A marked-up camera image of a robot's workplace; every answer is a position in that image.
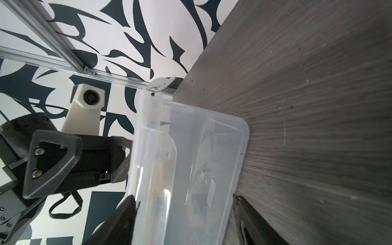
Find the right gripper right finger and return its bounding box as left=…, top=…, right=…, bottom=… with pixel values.
left=233, top=194, right=288, bottom=245

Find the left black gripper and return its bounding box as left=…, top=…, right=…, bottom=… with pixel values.
left=1, top=113, right=132, bottom=199

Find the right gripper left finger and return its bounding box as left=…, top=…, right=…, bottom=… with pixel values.
left=83, top=195, right=140, bottom=245

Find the tall rectangular clear lunch box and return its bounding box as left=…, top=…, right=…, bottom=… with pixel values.
left=127, top=78, right=250, bottom=245

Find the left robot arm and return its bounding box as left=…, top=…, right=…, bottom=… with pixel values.
left=1, top=113, right=133, bottom=245

